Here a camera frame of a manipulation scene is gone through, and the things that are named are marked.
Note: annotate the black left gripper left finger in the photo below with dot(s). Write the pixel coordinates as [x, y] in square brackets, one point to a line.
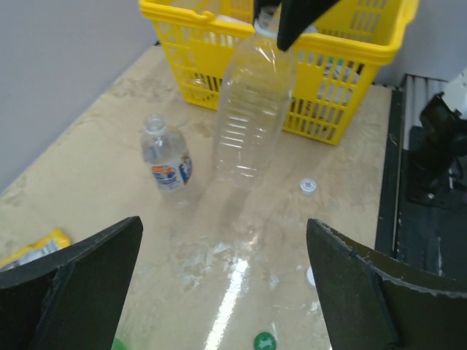
[72, 298]

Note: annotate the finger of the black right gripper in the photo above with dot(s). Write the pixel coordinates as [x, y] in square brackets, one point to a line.
[296, 16]

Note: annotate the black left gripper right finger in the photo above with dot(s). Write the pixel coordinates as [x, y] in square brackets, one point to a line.
[371, 301]

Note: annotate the large white bottle cap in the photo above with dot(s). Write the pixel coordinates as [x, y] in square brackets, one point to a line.
[310, 277]

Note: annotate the large clear plastic bottle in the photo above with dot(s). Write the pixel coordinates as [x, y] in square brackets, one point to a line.
[255, 95]

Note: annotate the small white bottle cap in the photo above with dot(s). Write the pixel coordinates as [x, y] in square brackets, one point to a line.
[308, 186]

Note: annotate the small labelled clear bottle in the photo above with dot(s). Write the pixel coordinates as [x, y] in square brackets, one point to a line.
[166, 153]

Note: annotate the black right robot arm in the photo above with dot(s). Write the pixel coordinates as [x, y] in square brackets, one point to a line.
[443, 118]

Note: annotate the green bottle cap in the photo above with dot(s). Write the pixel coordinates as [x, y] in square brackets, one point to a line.
[264, 341]

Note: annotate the yellow plastic basket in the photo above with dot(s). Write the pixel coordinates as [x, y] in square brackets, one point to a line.
[335, 65]

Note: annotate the yellow snack bag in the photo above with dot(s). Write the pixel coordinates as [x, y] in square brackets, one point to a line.
[53, 242]

